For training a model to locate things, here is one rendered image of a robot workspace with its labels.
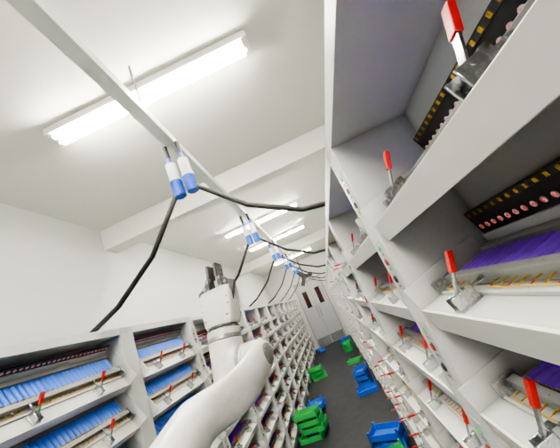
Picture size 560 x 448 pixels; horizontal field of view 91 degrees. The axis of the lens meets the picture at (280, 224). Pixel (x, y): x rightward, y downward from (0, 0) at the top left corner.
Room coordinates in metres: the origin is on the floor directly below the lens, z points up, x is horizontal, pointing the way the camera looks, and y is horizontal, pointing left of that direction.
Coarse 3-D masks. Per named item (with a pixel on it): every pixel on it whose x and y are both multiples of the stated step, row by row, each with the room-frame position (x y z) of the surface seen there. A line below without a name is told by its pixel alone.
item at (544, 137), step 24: (456, 0) 0.34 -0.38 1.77; (480, 0) 0.32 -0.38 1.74; (432, 48) 0.43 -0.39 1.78; (432, 72) 0.46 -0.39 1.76; (432, 96) 0.50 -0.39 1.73; (408, 120) 0.62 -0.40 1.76; (552, 120) 0.35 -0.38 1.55; (504, 144) 0.44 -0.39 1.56; (528, 144) 0.40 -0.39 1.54; (552, 144) 0.37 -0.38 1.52; (480, 168) 0.51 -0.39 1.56; (504, 168) 0.47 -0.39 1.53; (528, 168) 0.43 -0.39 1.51; (480, 192) 0.56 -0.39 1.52
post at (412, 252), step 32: (384, 128) 0.62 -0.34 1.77; (352, 160) 0.63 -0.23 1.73; (416, 160) 0.62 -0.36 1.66; (352, 192) 0.65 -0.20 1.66; (448, 192) 0.62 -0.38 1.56; (416, 224) 0.63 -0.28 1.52; (448, 224) 0.62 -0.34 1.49; (416, 256) 0.63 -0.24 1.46; (416, 320) 0.71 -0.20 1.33; (448, 352) 0.63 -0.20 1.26; (480, 352) 0.63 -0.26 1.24; (480, 416) 0.63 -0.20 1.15
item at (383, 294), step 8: (384, 280) 1.32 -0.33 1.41; (392, 280) 1.21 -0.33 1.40; (368, 288) 1.33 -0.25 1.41; (376, 288) 1.16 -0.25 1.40; (384, 288) 1.24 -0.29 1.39; (392, 288) 0.90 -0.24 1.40; (368, 296) 1.33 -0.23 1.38; (376, 296) 1.16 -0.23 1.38; (384, 296) 1.15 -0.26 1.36; (392, 296) 0.89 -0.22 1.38; (400, 296) 0.72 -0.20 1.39; (376, 304) 1.19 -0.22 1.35; (384, 304) 1.01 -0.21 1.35; (392, 304) 0.91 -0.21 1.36; (400, 304) 0.82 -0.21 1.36; (392, 312) 0.99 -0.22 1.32; (400, 312) 0.86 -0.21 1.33; (408, 312) 0.76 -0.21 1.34
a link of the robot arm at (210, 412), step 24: (240, 360) 0.61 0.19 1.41; (264, 360) 0.64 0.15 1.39; (216, 384) 0.57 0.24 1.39; (240, 384) 0.58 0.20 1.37; (264, 384) 0.63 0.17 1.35; (192, 408) 0.54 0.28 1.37; (216, 408) 0.56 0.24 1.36; (240, 408) 0.58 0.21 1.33; (168, 432) 0.50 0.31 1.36; (192, 432) 0.51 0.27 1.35; (216, 432) 0.56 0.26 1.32
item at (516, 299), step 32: (512, 192) 0.44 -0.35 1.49; (544, 192) 0.40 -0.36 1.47; (480, 224) 0.57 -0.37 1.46; (512, 224) 0.50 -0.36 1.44; (544, 224) 0.44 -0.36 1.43; (448, 256) 0.46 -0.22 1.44; (480, 256) 0.56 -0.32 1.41; (512, 256) 0.44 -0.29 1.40; (544, 256) 0.35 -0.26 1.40; (416, 288) 0.63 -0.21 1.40; (448, 288) 0.58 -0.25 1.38; (480, 288) 0.49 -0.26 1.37; (512, 288) 0.41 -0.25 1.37; (544, 288) 0.34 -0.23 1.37; (448, 320) 0.52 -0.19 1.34; (480, 320) 0.40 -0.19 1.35; (512, 320) 0.35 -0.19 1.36; (544, 320) 0.31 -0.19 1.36; (544, 352) 0.33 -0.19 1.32
